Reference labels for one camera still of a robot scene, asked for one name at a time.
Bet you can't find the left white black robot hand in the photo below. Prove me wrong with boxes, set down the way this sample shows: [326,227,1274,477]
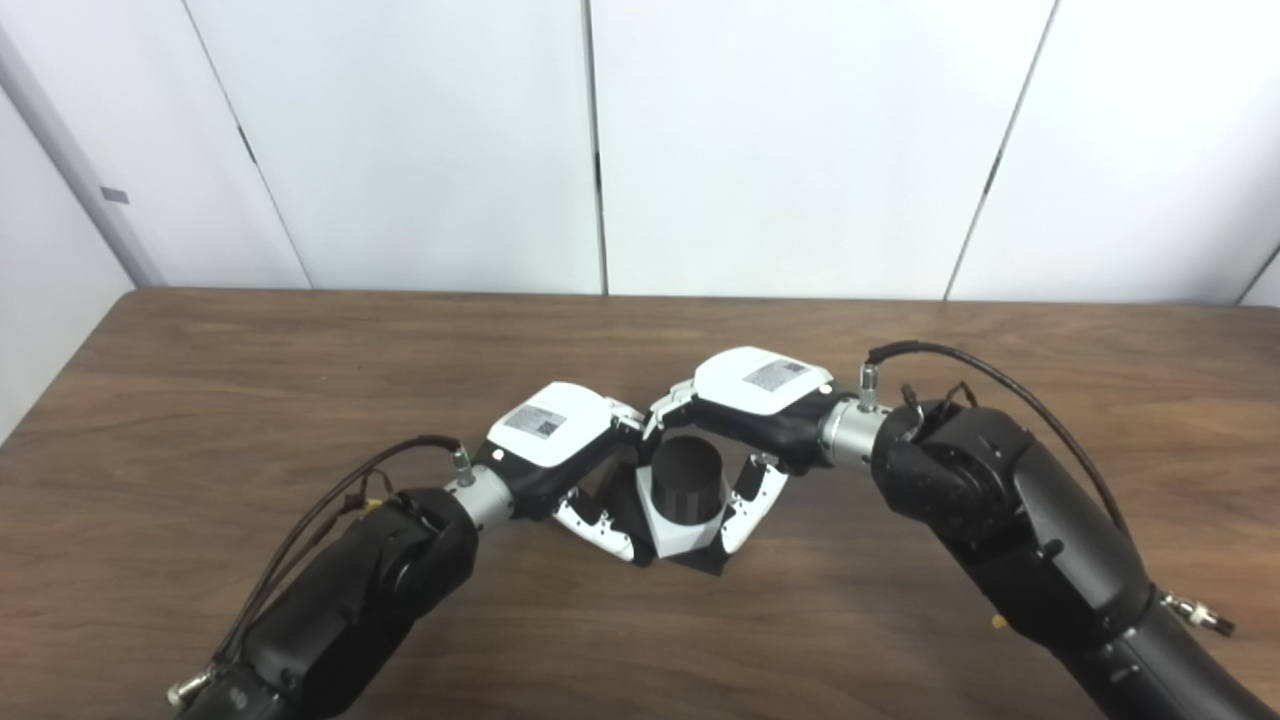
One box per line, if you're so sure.
[475,381,651,563]

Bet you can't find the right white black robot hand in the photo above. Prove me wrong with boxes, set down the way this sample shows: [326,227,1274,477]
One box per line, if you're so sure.
[640,346,851,556]

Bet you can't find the black peg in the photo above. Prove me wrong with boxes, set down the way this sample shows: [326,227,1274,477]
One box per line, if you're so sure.
[600,436,741,576]

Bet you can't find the white square piece with hole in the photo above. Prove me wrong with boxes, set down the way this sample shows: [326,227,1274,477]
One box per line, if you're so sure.
[636,465,731,557]

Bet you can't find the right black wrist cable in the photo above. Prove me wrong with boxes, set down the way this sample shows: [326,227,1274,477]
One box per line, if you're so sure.
[860,341,1236,636]

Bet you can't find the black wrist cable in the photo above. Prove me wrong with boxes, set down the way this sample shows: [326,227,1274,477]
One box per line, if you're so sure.
[860,341,1236,636]
[168,435,476,706]

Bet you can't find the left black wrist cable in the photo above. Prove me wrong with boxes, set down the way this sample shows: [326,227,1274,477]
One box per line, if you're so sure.
[168,435,476,706]

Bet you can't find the grey wall corner post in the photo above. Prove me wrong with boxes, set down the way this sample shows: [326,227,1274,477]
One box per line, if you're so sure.
[0,25,166,291]

